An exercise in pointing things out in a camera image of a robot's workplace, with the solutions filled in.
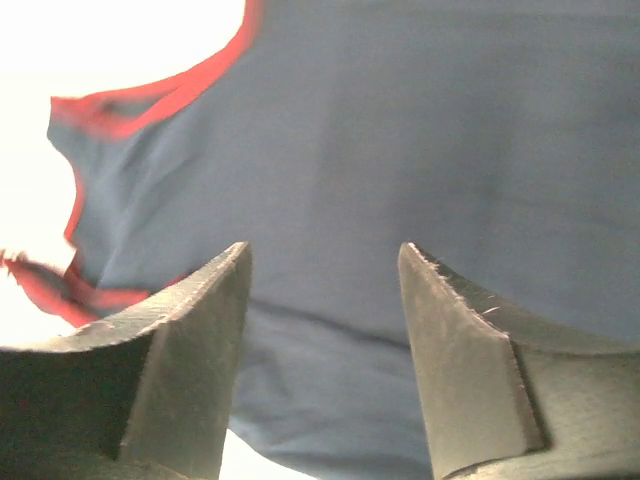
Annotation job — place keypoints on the navy tank top red trim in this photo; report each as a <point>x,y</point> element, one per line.
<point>141,139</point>

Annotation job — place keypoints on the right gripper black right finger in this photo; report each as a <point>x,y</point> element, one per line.
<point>508,394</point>

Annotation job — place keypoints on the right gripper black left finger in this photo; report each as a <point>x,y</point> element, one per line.
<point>142,394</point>

